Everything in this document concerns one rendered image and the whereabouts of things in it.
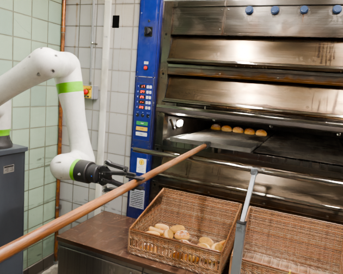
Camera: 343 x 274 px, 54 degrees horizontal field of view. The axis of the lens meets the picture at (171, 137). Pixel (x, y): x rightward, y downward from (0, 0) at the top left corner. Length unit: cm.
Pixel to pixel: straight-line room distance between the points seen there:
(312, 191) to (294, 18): 101
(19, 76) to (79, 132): 34
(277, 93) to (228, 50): 40
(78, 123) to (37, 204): 138
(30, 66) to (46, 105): 130
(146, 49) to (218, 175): 97
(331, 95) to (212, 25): 83
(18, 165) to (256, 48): 148
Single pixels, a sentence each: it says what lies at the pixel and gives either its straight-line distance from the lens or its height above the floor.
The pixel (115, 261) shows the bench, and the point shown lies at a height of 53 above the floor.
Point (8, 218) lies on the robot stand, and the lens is 186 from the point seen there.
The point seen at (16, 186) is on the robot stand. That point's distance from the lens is 183.
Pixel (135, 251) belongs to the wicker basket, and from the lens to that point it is 205.
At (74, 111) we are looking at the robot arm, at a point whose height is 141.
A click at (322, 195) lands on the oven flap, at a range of 218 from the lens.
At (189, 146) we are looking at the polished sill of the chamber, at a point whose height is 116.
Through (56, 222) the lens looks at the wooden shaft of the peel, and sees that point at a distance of 96.
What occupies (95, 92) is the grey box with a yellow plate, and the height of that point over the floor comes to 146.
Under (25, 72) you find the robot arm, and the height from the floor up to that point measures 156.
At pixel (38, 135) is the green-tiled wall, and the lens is 269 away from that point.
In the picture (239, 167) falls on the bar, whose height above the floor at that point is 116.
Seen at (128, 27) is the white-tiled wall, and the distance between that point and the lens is 249.
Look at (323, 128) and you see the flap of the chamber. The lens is 197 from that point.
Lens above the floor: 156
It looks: 9 degrees down
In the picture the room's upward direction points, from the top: 5 degrees clockwise
